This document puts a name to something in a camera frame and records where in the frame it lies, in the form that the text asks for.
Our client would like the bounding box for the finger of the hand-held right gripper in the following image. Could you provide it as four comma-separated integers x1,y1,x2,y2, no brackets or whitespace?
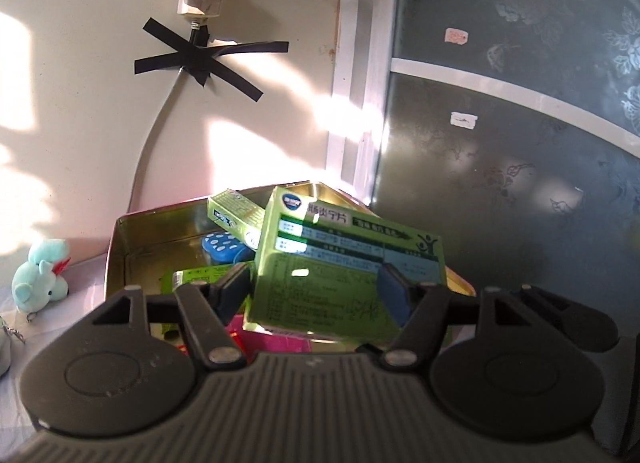
517,284,620,351

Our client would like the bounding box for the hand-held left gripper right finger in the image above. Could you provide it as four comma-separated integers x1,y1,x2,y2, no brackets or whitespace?
376,263,532,370

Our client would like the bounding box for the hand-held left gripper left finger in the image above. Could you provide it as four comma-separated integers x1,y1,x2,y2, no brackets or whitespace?
92,263,252,369

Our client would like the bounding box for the green snack packet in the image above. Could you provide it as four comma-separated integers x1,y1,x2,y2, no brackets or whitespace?
160,265,236,295

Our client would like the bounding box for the blue polka dot bow headband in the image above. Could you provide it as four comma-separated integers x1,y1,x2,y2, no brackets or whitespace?
201,228,256,267

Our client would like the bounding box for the green medicine box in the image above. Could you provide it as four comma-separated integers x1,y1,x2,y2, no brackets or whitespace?
243,186,448,345

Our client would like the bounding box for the magenta embossed wallet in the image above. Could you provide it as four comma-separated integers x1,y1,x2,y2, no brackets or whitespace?
227,315,312,355

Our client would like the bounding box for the long green box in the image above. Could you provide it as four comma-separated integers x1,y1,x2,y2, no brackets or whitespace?
207,188,266,250

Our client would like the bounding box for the metal tin box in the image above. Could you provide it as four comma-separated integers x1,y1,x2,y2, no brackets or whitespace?
105,182,477,345

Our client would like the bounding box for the teal plush toy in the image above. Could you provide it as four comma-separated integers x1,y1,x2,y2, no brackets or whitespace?
11,237,71,317

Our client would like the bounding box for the black tape cross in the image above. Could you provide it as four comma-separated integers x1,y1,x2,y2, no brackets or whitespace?
133,18,290,103

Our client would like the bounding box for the grey power cable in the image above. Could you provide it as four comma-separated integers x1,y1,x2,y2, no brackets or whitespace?
127,18,211,217

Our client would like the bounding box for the metal keychain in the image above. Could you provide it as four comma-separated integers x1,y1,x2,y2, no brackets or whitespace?
0,312,29,345

